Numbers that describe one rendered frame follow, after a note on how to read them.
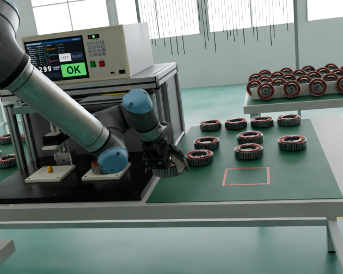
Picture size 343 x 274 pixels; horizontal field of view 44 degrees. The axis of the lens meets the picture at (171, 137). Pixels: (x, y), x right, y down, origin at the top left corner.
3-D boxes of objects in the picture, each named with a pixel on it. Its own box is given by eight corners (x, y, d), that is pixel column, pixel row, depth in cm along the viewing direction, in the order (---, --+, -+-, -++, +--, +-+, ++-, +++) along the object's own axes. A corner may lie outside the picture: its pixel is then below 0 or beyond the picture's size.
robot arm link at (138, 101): (116, 93, 117) (145, 82, 117) (129, 119, 125) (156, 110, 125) (120, 110, 111) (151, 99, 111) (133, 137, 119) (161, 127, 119)
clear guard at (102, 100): (132, 122, 139) (129, 104, 138) (66, 126, 145) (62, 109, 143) (155, 101, 170) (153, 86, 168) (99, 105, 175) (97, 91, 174)
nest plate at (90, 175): (118, 179, 156) (118, 176, 155) (81, 180, 159) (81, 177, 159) (130, 164, 170) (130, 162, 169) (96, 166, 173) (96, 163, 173)
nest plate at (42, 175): (59, 181, 161) (59, 178, 161) (25, 182, 165) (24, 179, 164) (75, 167, 175) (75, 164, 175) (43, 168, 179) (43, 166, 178)
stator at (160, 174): (180, 178, 134) (179, 167, 133) (147, 178, 137) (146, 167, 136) (189, 166, 144) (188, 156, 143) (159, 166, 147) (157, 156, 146)
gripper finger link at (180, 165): (185, 181, 135) (164, 167, 131) (188, 167, 139) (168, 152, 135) (192, 179, 133) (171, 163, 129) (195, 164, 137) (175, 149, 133)
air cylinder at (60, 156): (72, 164, 180) (69, 151, 179) (56, 164, 182) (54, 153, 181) (77, 160, 185) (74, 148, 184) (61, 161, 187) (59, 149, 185)
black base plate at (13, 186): (141, 200, 140) (140, 194, 139) (-25, 204, 155) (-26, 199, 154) (170, 154, 184) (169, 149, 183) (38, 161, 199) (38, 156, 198)
